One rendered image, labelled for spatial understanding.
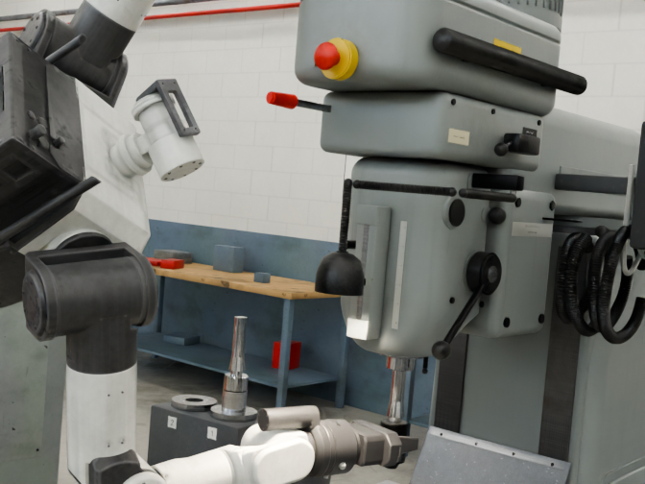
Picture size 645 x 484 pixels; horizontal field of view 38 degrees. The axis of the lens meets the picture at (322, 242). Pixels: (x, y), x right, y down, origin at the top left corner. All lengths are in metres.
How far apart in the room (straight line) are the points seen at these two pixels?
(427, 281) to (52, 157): 0.60
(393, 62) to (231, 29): 6.70
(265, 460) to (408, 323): 0.31
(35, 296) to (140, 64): 7.72
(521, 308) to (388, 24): 0.58
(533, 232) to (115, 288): 0.79
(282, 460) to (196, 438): 0.43
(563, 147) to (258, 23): 6.17
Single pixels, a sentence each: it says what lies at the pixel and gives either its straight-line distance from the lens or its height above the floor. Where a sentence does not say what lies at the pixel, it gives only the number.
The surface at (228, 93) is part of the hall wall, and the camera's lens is 7.93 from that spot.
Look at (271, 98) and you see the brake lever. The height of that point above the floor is 1.70.
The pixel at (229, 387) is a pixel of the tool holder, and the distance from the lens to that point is 1.79.
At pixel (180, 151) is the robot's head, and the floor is 1.60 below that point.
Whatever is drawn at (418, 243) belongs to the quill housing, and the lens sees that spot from 1.45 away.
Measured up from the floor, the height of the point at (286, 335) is 0.58.
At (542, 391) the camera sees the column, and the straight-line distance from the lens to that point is 1.87.
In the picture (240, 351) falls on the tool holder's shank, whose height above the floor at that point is 1.25.
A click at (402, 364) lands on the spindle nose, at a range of 1.56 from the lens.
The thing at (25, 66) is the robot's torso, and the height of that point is 1.70.
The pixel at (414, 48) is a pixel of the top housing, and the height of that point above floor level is 1.78.
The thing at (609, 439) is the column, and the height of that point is 1.13.
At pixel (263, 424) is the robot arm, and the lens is 1.45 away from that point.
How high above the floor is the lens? 1.56
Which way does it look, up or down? 3 degrees down
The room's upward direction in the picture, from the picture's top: 5 degrees clockwise
